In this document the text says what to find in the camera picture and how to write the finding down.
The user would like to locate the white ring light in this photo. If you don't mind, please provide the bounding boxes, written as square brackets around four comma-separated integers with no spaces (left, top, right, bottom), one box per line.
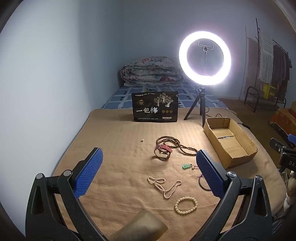
[179,31,236,86]

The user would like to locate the red strap watch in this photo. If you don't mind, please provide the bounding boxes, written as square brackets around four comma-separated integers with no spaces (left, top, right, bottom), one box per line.
[154,143,173,161]

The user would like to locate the striped hanging cloth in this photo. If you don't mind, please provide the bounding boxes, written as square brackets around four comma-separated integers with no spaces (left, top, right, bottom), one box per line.
[258,29,274,84]

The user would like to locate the blue bangle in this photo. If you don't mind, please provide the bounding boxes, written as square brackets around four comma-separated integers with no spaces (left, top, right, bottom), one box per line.
[198,175,212,192]

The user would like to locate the black tripod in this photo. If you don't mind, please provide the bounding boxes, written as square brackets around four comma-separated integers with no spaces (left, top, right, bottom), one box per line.
[184,87,207,128]

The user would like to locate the orange box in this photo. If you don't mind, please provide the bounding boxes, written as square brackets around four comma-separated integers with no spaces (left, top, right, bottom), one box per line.
[269,108,296,133]

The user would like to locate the dark hanging clothes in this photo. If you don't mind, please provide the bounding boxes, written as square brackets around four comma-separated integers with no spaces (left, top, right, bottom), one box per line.
[273,44,290,87]

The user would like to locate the black clothes rack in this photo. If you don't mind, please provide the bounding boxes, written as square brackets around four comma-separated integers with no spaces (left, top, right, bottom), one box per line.
[254,18,290,106]

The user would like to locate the cardboard box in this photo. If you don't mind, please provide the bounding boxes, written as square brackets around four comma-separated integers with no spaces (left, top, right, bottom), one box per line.
[203,117,258,169]

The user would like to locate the black power cable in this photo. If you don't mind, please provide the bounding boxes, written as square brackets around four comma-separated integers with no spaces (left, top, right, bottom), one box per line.
[205,107,251,129]

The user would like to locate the blue patterned bed sheet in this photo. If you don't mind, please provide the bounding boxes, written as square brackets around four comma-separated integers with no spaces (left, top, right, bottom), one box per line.
[101,84,228,110]

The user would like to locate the folded floral quilt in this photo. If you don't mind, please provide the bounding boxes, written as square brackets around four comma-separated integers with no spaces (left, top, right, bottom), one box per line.
[121,57,185,87]

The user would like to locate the tan blanket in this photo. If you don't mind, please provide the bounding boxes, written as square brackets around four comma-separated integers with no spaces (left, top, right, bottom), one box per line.
[52,108,287,241]

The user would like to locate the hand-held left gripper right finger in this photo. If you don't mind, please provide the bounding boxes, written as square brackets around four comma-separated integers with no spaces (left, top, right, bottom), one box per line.
[195,149,274,241]

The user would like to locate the cream bead bracelet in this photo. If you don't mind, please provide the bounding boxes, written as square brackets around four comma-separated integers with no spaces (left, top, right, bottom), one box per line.
[174,197,198,215]

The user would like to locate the black printed snack bag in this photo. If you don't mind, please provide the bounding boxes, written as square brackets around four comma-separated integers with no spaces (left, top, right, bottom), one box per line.
[131,91,179,123]

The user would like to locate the phone holder on gooseneck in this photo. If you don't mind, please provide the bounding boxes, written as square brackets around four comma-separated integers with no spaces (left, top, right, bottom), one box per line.
[198,41,214,76]

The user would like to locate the brown wooden bead necklace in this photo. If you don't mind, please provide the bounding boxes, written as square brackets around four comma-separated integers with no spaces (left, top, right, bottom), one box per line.
[156,136,198,157]

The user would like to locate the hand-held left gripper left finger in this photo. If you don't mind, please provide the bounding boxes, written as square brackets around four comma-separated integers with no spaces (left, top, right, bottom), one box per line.
[25,147,107,241]

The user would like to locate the pearl necklace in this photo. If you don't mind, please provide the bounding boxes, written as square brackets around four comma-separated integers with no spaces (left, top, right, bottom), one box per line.
[147,176,182,199]

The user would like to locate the yellowish translucent object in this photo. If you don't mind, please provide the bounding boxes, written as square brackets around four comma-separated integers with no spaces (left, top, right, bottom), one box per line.
[109,210,168,241]

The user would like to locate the yellow box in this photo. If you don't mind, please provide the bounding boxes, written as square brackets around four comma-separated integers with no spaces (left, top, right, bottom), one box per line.
[262,84,277,98]

